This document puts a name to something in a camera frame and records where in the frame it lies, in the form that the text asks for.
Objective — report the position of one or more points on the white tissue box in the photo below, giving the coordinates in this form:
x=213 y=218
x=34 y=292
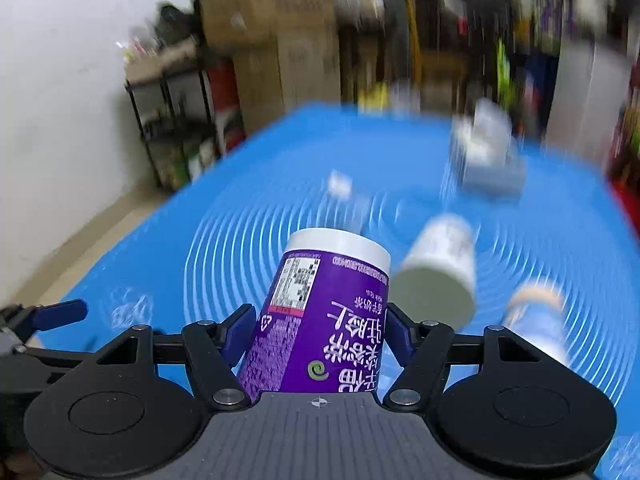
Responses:
x=482 y=153

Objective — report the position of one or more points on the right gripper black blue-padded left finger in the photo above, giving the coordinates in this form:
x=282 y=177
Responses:
x=213 y=350

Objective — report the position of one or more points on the blue silicone baking mat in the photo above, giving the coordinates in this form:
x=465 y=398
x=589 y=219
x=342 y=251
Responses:
x=217 y=243

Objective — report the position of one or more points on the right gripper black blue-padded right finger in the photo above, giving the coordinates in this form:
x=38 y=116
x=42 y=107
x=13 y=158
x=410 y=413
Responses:
x=421 y=349

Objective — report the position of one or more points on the blue white paper cup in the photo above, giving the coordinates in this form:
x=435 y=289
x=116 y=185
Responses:
x=536 y=313

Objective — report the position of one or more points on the white floral paper cup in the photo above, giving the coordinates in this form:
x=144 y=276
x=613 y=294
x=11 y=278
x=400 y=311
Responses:
x=437 y=279

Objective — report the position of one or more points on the white chest freezer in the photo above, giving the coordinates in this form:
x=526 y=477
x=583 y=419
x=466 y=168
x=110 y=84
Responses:
x=590 y=89

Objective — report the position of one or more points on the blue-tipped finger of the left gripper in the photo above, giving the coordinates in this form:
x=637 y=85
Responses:
x=58 y=315

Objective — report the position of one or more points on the open top cardboard box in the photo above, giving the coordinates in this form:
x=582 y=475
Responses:
x=230 y=23

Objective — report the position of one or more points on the purple paper cup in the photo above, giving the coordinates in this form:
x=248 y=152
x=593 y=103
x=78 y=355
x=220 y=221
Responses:
x=321 y=328

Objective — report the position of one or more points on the clear plastic wrapper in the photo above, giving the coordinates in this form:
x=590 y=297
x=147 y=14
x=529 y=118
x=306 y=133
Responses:
x=345 y=194

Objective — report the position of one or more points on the lower large cardboard box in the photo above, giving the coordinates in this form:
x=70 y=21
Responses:
x=286 y=72

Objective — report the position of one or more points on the black metal shelf rack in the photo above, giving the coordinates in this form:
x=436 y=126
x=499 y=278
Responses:
x=171 y=136

